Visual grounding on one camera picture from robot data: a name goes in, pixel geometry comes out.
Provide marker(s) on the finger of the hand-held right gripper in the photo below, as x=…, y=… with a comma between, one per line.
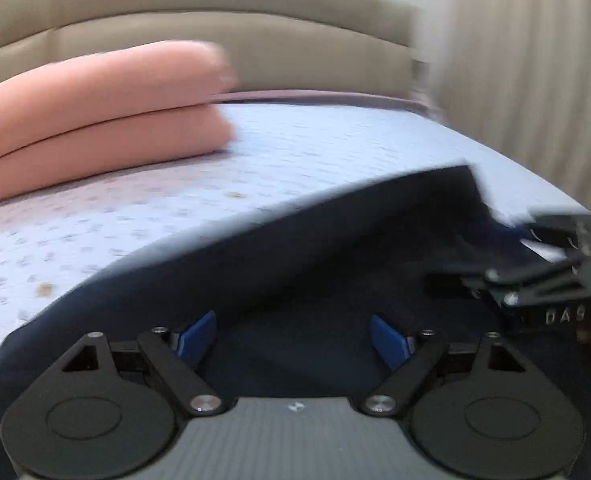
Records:
x=555, y=230
x=535, y=282

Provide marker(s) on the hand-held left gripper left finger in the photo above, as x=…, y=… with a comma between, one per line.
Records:
x=200, y=335

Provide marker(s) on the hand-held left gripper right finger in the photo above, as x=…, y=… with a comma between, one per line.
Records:
x=388, y=340

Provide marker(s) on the navy hoodie with white stripes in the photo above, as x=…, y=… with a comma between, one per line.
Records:
x=325, y=260

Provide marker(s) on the bed with floral sheet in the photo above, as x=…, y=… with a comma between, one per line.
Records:
x=175, y=195

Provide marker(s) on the pale curtain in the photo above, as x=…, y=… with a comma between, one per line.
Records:
x=525, y=60

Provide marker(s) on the folded pink quilt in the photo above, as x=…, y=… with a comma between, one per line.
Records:
x=100, y=110

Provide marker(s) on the beige padded headboard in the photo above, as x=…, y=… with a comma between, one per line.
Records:
x=225, y=15

